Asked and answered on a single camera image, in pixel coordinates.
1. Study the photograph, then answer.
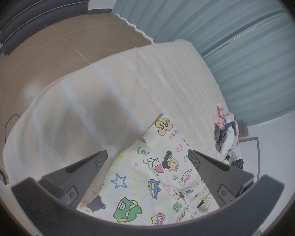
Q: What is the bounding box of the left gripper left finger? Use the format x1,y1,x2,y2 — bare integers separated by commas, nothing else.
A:
38,150,108,208

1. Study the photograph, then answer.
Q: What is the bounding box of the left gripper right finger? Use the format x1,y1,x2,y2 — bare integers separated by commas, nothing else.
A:
187,149,256,208

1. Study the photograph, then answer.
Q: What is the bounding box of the white printed pyjama top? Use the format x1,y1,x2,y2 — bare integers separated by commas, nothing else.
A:
76,113,231,224

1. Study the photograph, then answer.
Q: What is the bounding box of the pile of clothes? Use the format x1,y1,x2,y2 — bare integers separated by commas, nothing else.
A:
213,105,240,157

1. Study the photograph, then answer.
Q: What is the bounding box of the black garment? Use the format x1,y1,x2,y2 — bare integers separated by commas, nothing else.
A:
230,151,244,170

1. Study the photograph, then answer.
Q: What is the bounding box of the bed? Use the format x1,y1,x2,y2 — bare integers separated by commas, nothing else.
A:
2,39,260,184

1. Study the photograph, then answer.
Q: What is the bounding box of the grey bedside table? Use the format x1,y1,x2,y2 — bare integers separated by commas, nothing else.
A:
237,121,248,137

